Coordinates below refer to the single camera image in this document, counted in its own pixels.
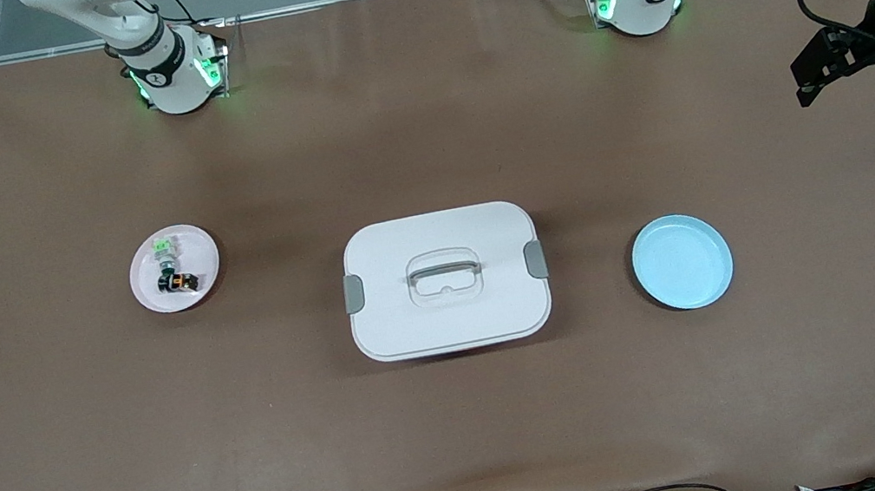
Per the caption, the white plastic storage box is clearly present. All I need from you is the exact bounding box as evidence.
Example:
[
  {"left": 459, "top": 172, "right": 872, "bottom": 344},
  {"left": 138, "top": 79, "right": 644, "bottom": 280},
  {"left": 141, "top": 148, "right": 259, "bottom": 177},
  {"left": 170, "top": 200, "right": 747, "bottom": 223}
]
[{"left": 334, "top": 194, "right": 560, "bottom": 369}]

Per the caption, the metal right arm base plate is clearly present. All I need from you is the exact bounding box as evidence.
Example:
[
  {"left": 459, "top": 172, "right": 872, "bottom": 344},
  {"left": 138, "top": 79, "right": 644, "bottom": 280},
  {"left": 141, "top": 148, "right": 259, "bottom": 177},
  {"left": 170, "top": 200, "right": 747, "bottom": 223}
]
[{"left": 121, "top": 16, "right": 237, "bottom": 115}]

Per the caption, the green and grey switch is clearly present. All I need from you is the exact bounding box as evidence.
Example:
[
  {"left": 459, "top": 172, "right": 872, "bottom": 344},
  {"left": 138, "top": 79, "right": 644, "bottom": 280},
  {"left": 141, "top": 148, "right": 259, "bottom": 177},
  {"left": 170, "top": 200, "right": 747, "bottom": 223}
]
[{"left": 150, "top": 232, "right": 182, "bottom": 278}]

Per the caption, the black right base cable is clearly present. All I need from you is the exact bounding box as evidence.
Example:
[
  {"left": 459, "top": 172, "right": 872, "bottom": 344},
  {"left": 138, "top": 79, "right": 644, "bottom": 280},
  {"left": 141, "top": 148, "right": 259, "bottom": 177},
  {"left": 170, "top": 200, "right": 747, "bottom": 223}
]
[{"left": 135, "top": 0, "right": 198, "bottom": 35}]

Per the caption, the light blue round plate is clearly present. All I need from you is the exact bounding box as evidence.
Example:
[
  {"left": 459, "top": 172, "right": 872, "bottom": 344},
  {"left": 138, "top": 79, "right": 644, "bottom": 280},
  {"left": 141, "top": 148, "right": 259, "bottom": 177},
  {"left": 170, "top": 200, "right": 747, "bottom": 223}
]
[{"left": 625, "top": 206, "right": 740, "bottom": 318}]

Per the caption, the orange and black switch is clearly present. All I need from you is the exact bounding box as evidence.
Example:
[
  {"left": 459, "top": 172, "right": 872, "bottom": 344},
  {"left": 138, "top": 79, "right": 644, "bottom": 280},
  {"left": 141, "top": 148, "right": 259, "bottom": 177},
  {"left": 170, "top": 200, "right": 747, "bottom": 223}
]
[{"left": 155, "top": 266, "right": 202, "bottom": 297}]

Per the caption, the clear box lid handle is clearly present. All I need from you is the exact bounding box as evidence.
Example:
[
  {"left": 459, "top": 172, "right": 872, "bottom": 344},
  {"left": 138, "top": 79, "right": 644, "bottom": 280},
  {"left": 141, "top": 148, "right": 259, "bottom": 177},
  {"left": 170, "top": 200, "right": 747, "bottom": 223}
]
[{"left": 402, "top": 243, "right": 488, "bottom": 309}]

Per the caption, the grey box latch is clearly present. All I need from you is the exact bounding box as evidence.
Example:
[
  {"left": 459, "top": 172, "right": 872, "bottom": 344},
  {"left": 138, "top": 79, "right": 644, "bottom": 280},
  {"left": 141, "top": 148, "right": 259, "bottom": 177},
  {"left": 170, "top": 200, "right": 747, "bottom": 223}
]
[
  {"left": 522, "top": 238, "right": 551, "bottom": 282},
  {"left": 342, "top": 273, "right": 368, "bottom": 315}
]

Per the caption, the pink round plate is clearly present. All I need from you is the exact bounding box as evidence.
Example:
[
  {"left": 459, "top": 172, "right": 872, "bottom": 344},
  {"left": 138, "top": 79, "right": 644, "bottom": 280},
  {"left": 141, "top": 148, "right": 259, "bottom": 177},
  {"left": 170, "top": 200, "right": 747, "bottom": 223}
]
[{"left": 122, "top": 219, "right": 228, "bottom": 319}]

